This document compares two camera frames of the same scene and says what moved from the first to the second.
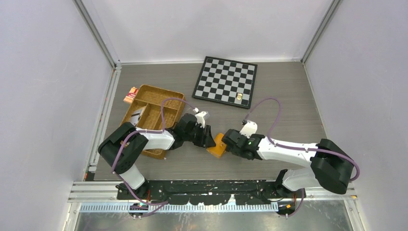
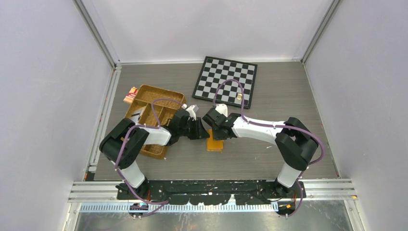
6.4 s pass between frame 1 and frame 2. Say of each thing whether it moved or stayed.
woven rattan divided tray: stayed
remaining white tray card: stayed
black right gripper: moved
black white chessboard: stayed
